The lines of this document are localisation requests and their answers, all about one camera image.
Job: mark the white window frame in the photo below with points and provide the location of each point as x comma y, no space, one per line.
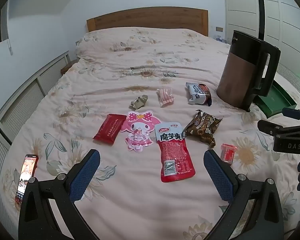
8,30

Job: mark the small red clear packet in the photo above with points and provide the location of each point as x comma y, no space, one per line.
228,153

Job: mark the white louvered radiator cover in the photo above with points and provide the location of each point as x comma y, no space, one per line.
20,105

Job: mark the pink striped snack packet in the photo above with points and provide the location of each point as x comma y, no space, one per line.
165,97

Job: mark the smartphone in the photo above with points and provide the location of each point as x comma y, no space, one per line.
27,175

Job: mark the red snack packet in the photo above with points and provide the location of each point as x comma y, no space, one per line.
108,129

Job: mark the green tray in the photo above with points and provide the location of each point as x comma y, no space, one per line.
277,100

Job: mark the white brown cookie packet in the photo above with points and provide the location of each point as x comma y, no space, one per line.
198,93

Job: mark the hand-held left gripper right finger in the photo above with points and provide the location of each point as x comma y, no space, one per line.
218,177

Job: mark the red white snack pouch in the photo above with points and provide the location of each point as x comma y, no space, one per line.
172,150

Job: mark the white wardrobe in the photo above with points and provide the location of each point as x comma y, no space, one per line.
245,7

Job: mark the floral pink blanket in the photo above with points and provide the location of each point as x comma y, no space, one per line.
115,62

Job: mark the pink character candy bag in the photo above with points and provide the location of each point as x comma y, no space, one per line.
137,127

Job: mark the brown black electric kettle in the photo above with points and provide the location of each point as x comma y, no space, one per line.
242,72

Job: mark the wall switch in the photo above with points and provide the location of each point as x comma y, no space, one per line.
219,29

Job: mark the brown snack packet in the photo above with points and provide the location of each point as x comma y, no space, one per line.
202,127

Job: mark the beige pastry packet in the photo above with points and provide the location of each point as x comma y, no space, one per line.
138,102

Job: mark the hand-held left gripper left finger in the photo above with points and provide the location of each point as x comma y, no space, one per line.
85,177

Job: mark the wooden headboard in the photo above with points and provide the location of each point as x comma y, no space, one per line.
145,20

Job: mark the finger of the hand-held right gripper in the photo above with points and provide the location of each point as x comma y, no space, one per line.
293,113
287,136

